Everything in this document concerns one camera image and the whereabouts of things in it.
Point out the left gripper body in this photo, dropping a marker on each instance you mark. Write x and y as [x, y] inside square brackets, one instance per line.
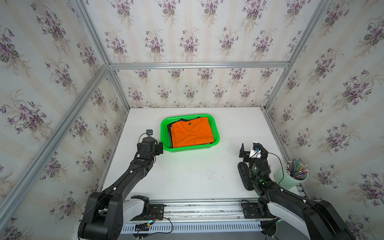
[139, 146]

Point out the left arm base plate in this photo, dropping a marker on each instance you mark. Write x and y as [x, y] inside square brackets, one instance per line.
[153, 212]

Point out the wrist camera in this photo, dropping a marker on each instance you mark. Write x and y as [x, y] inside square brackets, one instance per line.
[256, 151]
[149, 133]

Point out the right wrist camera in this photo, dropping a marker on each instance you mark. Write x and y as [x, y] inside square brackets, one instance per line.
[256, 151]

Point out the aluminium mounting rail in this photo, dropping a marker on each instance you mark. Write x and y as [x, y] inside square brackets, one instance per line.
[213, 210]

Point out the green cup of pencils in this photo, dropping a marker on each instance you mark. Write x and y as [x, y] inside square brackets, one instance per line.
[292, 174]

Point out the orange t-shirt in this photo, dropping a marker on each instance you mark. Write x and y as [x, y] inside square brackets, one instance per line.
[206, 135]

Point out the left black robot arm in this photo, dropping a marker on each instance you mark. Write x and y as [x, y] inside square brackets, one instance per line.
[104, 214]

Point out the black t-shirt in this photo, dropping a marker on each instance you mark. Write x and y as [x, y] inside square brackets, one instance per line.
[168, 132]

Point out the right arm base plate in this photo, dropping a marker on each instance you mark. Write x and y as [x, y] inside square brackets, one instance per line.
[255, 210]

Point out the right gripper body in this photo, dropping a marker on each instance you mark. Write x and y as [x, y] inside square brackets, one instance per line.
[264, 157]

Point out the small circuit board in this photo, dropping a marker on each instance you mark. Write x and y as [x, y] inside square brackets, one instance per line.
[144, 227]

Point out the green plastic mesh basket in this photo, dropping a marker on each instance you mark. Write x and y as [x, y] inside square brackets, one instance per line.
[166, 140]

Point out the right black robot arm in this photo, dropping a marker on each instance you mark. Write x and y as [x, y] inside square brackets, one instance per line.
[316, 220]

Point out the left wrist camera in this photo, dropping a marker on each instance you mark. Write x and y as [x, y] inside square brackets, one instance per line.
[149, 133]

